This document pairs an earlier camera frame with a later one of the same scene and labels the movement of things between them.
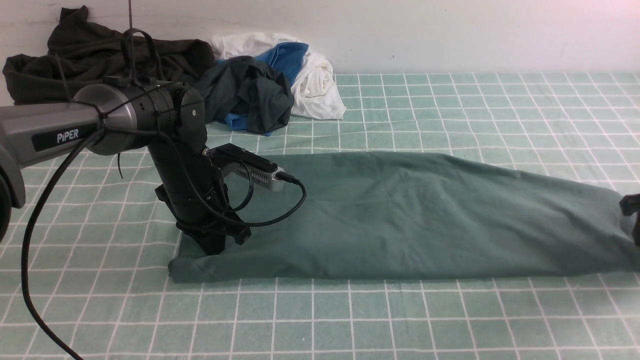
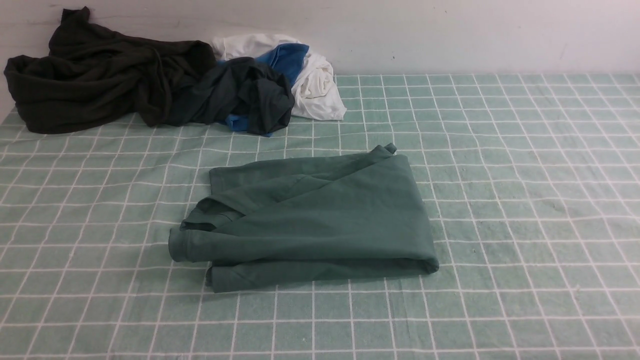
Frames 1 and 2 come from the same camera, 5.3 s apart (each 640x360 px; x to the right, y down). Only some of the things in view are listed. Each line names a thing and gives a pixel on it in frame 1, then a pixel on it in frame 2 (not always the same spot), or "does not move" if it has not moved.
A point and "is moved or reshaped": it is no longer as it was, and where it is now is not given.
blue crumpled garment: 286,57 does not move
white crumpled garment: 316,96 does not move
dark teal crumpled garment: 243,86 does not move
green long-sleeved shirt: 365,215 is moved or reshaped
